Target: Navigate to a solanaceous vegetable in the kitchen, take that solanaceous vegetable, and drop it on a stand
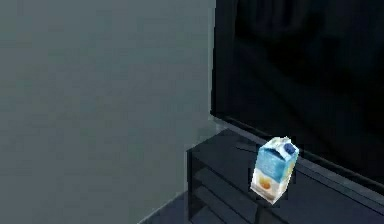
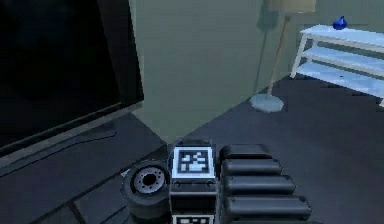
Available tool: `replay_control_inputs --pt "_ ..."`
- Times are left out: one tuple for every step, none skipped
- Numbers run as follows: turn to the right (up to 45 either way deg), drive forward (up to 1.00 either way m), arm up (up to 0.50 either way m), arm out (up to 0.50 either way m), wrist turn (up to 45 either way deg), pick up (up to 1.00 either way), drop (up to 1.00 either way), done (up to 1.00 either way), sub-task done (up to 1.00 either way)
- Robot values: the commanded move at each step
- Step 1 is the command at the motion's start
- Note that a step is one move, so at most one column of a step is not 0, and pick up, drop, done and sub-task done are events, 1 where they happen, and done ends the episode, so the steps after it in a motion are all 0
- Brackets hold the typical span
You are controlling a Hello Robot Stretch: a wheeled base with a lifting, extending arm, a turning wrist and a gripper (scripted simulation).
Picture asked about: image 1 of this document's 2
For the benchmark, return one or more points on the black television stand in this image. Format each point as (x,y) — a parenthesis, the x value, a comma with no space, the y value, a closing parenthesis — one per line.
(226,180)

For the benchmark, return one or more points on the blue and white carton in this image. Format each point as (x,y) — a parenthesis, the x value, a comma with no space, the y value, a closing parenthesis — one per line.
(273,170)

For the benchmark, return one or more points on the black television set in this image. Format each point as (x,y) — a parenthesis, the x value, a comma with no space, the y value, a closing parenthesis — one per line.
(300,73)

